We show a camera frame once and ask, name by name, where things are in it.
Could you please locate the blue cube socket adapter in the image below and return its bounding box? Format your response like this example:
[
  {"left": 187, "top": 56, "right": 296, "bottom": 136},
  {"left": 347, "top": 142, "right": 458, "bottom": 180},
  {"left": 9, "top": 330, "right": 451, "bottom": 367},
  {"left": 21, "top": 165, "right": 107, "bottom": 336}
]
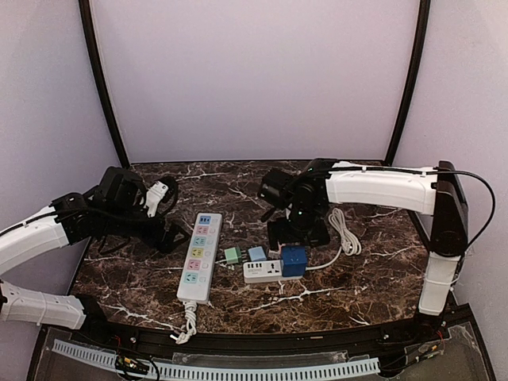
[{"left": 280, "top": 245, "right": 307, "bottom": 278}]

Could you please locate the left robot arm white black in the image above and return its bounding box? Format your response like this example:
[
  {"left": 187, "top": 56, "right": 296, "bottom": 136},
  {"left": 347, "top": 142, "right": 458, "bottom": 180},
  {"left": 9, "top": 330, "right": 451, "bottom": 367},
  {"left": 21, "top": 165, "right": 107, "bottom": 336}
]
[{"left": 1, "top": 192, "right": 190, "bottom": 330}]

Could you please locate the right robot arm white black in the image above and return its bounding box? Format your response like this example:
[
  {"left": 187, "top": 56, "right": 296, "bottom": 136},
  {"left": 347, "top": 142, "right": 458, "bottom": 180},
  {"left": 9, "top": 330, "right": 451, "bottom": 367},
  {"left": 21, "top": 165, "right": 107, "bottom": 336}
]
[{"left": 258, "top": 159, "right": 473, "bottom": 316}]

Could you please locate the pink plug adapter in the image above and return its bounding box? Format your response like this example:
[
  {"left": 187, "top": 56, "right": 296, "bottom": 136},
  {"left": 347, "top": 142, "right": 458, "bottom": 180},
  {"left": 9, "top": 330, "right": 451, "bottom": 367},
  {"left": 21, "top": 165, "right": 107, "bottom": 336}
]
[{"left": 267, "top": 250, "right": 280, "bottom": 260}]

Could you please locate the green plug adapter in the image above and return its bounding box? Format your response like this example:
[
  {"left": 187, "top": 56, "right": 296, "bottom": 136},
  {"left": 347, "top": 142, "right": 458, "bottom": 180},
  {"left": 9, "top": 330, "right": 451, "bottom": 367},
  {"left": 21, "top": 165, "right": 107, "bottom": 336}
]
[{"left": 224, "top": 247, "right": 242, "bottom": 265}]

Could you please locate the light blue plug adapter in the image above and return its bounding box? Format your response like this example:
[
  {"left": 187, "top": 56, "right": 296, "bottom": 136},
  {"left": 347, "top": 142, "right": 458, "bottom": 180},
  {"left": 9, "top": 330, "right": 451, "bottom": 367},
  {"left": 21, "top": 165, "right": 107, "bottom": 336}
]
[{"left": 248, "top": 246, "right": 267, "bottom": 262}]

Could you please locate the long white colourful power strip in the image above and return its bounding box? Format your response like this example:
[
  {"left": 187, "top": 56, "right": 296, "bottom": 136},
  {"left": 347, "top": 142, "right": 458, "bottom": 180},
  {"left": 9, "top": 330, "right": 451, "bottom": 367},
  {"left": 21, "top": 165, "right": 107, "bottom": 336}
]
[{"left": 177, "top": 213, "right": 222, "bottom": 304}]

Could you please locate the small white power strip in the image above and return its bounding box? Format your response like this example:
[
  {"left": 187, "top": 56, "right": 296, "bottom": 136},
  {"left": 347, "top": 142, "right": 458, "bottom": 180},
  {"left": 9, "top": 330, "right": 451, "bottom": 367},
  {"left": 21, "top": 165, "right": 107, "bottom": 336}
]
[{"left": 243, "top": 260, "right": 283, "bottom": 284}]

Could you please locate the white coiled cable small strip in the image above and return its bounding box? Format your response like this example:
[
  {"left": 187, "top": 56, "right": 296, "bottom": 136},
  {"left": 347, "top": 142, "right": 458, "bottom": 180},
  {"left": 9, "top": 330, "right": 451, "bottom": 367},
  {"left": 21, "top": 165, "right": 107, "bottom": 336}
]
[{"left": 306, "top": 208, "right": 362, "bottom": 271}]

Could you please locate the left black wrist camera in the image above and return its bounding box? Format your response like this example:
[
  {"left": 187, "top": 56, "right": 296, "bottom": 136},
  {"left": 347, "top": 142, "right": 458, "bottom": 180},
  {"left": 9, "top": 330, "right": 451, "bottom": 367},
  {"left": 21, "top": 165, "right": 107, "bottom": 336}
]
[{"left": 94, "top": 167, "right": 146, "bottom": 210}]

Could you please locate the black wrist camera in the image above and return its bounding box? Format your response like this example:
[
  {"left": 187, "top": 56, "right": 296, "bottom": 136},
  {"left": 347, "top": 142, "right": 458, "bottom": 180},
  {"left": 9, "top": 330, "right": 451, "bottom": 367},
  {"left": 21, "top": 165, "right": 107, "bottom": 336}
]
[
  {"left": 257, "top": 168, "right": 295, "bottom": 210},
  {"left": 94, "top": 167, "right": 146, "bottom": 210}
]

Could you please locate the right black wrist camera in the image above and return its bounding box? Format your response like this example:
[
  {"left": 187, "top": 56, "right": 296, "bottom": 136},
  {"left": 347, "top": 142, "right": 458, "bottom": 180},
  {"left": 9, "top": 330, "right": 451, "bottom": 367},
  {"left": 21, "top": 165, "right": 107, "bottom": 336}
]
[{"left": 257, "top": 168, "right": 295, "bottom": 210}]

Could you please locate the white cable long strip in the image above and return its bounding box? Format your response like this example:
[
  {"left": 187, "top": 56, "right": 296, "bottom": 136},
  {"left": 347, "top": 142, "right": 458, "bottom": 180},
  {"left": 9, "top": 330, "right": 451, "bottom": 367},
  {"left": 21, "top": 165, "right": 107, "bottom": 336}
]
[{"left": 170, "top": 301, "right": 198, "bottom": 344}]

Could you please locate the white slotted cable duct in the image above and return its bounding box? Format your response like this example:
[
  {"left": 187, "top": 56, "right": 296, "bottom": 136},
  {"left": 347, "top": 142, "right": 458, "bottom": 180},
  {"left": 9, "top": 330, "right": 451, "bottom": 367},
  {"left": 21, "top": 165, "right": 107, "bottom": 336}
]
[{"left": 52, "top": 340, "right": 380, "bottom": 381}]

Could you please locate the black front table rail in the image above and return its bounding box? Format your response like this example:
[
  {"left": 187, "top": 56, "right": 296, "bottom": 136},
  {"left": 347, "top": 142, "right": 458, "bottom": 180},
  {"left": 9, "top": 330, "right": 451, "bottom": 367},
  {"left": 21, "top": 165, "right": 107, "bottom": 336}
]
[{"left": 47, "top": 304, "right": 477, "bottom": 358}]

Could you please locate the left black frame post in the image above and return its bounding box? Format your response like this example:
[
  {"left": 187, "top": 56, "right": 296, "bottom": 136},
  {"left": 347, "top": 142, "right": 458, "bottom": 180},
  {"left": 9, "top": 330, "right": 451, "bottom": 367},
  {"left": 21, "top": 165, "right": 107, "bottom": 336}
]
[{"left": 78, "top": 0, "right": 130, "bottom": 168}]

